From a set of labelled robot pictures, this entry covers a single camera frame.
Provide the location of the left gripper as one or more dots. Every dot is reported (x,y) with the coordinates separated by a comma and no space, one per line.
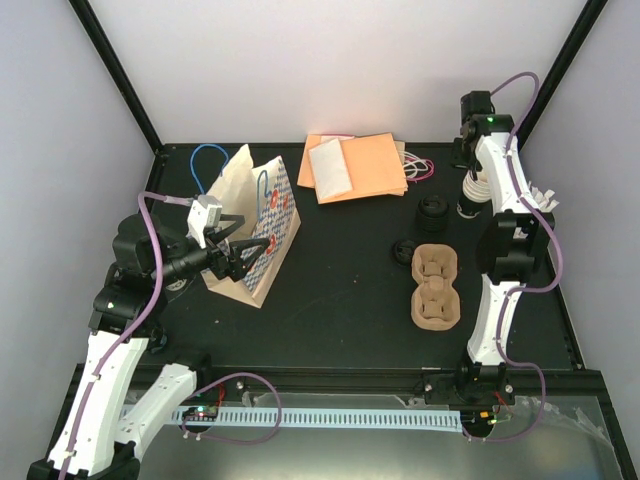
(235,265)

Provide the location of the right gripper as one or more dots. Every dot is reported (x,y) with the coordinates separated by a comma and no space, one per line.
(458,160)

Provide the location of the blue checkered paper bag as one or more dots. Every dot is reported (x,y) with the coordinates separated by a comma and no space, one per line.
(264,196)

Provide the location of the stack of paper cups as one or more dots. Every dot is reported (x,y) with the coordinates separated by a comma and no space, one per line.
(475,193)

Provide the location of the single black cup lid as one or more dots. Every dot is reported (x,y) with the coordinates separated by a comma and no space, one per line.
(402,251)

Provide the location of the brown cardboard cup carrier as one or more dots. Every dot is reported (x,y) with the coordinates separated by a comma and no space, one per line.
(435,304)

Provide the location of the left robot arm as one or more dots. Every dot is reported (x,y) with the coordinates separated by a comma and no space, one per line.
(97,441)

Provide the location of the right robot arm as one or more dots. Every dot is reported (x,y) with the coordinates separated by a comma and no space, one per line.
(512,247)

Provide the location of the stack of black lids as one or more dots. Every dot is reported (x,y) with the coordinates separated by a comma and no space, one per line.
(432,214)

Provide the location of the white paper cup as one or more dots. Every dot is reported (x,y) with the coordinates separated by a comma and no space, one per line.
(177,285)

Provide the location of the jar of wrapped straws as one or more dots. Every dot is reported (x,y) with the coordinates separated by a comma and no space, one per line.
(545,200)

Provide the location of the stack of orange paper bags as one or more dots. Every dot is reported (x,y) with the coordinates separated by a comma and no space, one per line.
(345,167)

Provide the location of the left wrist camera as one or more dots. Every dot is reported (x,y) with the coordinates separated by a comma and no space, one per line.
(204,214)

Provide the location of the white slotted cable duct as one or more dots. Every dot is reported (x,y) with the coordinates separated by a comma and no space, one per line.
(319,418)

